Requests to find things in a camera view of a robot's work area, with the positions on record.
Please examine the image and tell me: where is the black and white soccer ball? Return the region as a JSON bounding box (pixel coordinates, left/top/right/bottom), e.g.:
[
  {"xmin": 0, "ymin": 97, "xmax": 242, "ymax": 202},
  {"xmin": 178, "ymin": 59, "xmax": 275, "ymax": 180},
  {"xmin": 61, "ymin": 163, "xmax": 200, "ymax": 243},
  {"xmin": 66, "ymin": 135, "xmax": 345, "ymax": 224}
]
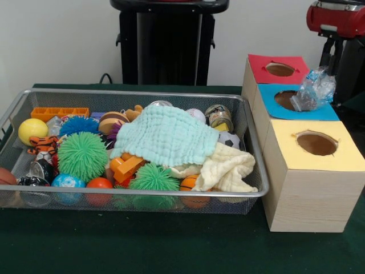
[{"xmin": 218, "ymin": 131, "xmax": 242, "ymax": 150}]

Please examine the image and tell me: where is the green spiky rubber ball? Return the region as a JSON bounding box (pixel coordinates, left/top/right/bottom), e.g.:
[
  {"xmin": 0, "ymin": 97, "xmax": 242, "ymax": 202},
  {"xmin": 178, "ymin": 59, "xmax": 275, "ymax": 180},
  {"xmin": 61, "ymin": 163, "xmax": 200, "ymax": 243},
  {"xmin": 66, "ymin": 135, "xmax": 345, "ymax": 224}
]
[
  {"xmin": 57, "ymin": 131, "xmax": 110, "ymax": 183},
  {"xmin": 129, "ymin": 162, "xmax": 173, "ymax": 191}
]

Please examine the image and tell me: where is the cream cloth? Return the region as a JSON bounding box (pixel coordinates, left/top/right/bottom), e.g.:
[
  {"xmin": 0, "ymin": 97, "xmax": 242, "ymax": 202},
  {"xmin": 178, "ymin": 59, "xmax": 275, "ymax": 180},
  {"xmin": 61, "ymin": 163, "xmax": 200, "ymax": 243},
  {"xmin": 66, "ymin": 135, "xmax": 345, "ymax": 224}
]
[{"xmin": 168, "ymin": 142, "xmax": 259, "ymax": 194}]

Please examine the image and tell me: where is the yellow ball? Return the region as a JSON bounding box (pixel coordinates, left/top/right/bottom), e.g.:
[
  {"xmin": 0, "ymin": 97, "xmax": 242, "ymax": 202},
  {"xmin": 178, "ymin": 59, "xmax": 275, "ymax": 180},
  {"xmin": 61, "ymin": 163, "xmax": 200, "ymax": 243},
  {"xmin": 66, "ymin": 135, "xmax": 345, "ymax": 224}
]
[{"xmin": 18, "ymin": 118, "xmax": 49, "ymax": 147}]

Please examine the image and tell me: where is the wooden box with three holes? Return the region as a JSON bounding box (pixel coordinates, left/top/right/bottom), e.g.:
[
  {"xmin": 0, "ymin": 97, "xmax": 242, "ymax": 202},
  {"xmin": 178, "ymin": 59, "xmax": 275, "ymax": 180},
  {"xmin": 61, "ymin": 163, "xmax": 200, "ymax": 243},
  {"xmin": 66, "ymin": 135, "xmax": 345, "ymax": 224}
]
[{"xmin": 241, "ymin": 54, "xmax": 365, "ymax": 233}]

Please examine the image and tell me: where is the dark green tablecloth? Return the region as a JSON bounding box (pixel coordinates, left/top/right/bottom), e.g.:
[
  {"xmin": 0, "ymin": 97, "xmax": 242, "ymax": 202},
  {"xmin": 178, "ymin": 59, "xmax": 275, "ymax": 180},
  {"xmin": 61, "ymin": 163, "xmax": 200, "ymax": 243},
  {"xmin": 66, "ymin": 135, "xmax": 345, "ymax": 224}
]
[
  {"xmin": 0, "ymin": 83, "xmax": 365, "ymax": 274},
  {"xmin": 340, "ymin": 91, "xmax": 365, "ymax": 115}
]

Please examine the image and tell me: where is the blue spiky rubber ball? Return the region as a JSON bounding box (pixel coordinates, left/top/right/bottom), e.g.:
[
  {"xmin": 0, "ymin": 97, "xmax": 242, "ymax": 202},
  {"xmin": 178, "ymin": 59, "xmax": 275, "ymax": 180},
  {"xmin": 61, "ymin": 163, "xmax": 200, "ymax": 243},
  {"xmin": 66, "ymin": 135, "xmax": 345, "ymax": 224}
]
[{"xmin": 59, "ymin": 115, "xmax": 100, "ymax": 137}]

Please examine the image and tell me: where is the black cable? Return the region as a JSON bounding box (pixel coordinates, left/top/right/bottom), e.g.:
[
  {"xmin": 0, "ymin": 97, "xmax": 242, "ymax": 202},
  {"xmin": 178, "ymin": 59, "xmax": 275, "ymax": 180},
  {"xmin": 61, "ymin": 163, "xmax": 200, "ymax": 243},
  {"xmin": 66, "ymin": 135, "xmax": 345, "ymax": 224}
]
[{"xmin": 98, "ymin": 72, "xmax": 120, "ymax": 84}]

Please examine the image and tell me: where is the white toy baseball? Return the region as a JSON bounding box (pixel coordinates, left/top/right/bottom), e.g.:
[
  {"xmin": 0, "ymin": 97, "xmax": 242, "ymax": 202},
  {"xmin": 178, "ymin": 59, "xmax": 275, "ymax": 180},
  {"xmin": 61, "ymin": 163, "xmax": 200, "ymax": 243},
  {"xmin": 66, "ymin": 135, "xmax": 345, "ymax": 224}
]
[{"xmin": 185, "ymin": 108, "xmax": 208, "ymax": 125}]

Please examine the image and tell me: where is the black can with silver top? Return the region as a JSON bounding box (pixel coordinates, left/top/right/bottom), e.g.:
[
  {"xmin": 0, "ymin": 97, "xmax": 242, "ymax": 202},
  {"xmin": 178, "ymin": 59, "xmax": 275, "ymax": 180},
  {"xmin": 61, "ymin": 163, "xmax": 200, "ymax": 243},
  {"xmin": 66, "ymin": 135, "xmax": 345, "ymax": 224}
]
[{"xmin": 28, "ymin": 158, "xmax": 55, "ymax": 183}]

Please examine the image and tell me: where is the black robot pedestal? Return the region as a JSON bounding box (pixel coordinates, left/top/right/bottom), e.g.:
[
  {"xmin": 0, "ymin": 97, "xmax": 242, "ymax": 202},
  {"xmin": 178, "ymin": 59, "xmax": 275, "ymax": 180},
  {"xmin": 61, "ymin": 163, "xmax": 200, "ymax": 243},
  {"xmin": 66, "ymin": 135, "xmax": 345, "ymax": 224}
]
[{"xmin": 109, "ymin": 0, "xmax": 230, "ymax": 86}]

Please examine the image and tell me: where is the mint green cloth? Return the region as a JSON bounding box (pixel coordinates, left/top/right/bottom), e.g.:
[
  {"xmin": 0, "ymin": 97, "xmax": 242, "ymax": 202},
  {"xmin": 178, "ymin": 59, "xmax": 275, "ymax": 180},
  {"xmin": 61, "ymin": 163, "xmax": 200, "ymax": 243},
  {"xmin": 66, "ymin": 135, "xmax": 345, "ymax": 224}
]
[{"xmin": 109, "ymin": 105, "xmax": 221, "ymax": 168}]

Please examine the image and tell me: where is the orange toy building block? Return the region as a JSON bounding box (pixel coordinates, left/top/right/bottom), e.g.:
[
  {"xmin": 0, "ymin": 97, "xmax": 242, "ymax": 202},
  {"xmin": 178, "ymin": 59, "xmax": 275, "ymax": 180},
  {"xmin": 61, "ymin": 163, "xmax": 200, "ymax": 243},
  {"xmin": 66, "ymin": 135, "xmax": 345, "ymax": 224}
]
[
  {"xmin": 30, "ymin": 107, "xmax": 91, "ymax": 122},
  {"xmin": 109, "ymin": 152, "xmax": 148, "ymax": 184}
]

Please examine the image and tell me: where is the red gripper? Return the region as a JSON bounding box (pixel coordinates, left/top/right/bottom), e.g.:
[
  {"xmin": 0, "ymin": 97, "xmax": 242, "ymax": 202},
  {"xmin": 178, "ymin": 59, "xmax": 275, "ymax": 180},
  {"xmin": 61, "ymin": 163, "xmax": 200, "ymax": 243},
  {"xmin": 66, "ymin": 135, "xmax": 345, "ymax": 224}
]
[{"xmin": 306, "ymin": 1, "xmax": 365, "ymax": 77}]

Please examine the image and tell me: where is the orange striped tiger plush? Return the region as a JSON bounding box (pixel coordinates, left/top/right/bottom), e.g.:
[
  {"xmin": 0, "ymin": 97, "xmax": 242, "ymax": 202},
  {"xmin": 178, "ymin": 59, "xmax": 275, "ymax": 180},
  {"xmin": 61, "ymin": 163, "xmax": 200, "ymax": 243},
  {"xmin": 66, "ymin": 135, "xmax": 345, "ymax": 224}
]
[{"xmin": 27, "ymin": 135, "xmax": 59, "ymax": 156}]

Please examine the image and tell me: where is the silver mesh bin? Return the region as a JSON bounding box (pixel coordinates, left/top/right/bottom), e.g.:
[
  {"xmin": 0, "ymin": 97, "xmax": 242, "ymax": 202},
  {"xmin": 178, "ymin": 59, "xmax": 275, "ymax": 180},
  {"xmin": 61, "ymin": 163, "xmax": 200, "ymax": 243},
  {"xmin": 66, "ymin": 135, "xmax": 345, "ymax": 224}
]
[{"xmin": 0, "ymin": 88, "xmax": 271, "ymax": 215}]

